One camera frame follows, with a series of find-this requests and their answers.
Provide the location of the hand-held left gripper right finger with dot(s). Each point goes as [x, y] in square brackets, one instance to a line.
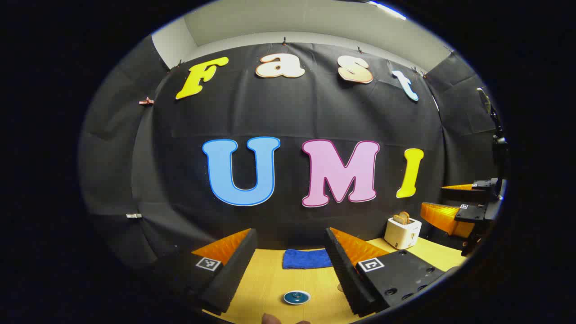
[344, 274]

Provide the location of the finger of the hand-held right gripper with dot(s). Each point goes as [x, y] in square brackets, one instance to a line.
[443, 218]
[463, 195]

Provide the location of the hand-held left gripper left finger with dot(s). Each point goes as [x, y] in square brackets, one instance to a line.
[234, 274]

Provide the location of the blue towel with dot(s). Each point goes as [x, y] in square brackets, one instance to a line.
[306, 259]

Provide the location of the toast slice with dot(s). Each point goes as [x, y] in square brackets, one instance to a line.
[401, 218]

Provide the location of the white toaster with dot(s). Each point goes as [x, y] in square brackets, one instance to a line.
[402, 235]

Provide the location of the white cloth clip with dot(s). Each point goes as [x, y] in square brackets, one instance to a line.
[133, 216]

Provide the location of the black backdrop cloth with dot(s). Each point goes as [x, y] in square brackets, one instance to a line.
[180, 171]

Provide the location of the red cloth clip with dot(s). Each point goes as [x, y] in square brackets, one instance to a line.
[146, 101]

